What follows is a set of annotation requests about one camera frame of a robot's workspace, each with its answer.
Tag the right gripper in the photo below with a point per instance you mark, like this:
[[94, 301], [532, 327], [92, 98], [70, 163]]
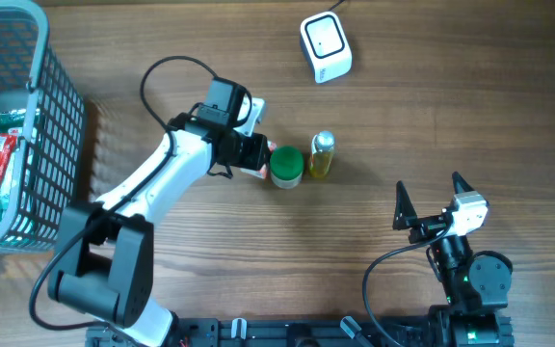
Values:
[[406, 217]]

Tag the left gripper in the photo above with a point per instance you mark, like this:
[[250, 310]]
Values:
[[258, 151]]

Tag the red tissue pack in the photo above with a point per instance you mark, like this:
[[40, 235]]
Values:
[[262, 173]]

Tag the green lid jar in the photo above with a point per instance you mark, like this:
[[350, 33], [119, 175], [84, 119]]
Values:
[[286, 167]]

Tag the yellow oil bottle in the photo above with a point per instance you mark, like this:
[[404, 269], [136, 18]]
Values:
[[321, 154]]

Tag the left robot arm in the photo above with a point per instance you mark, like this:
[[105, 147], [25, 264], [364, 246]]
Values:
[[104, 255]]

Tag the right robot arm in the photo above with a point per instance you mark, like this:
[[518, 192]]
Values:
[[476, 285]]

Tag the white barcode scanner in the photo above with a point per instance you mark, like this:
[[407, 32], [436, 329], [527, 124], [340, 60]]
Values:
[[325, 46]]

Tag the grey plastic mesh basket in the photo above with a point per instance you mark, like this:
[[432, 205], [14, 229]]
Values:
[[46, 156]]

